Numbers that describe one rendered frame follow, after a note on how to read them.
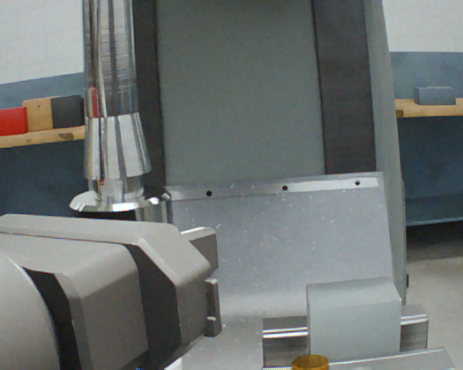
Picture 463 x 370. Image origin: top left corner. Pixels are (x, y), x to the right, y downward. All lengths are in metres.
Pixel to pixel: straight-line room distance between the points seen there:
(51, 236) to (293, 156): 0.57
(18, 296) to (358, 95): 0.65
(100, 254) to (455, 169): 4.72
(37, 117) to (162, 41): 3.52
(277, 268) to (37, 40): 4.13
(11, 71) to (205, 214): 4.13
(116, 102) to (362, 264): 0.54
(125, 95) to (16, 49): 4.57
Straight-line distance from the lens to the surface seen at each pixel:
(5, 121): 4.30
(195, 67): 0.81
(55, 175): 4.84
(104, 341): 0.25
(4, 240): 0.29
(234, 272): 0.80
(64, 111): 4.25
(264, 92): 0.82
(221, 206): 0.81
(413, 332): 0.52
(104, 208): 0.30
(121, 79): 0.31
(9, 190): 4.96
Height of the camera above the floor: 1.22
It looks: 10 degrees down
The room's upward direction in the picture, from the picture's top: 4 degrees counter-clockwise
